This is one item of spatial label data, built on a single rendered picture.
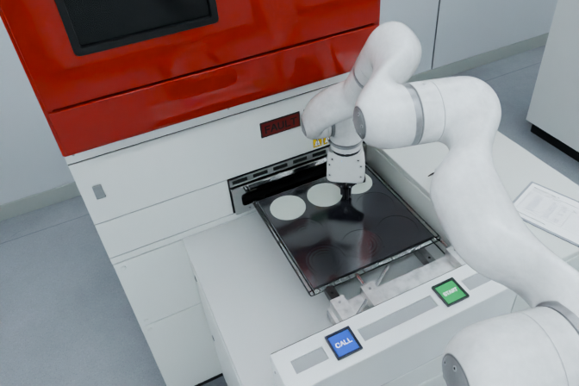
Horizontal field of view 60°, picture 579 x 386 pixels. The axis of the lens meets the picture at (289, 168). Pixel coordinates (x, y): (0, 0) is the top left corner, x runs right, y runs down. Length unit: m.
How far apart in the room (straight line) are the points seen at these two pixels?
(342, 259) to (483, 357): 0.69
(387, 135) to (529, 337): 0.33
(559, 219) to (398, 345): 0.53
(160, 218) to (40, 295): 1.37
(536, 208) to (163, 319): 1.14
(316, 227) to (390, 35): 0.62
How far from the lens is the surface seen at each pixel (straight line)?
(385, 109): 0.76
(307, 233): 1.32
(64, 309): 2.59
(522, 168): 1.49
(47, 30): 1.07
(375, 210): 1.39
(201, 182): 1.37
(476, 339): 0.64
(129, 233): 1.42
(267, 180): 1.44
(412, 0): 3.43
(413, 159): 1.46
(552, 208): 1.39
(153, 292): 1.61
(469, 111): 0.80
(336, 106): 1.11
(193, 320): 1.76
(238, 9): 1.13
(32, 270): 2.83
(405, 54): 0.85
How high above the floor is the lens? 1.86
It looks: 39 degrees down
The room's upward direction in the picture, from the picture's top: 5 degrees counter-clockwise
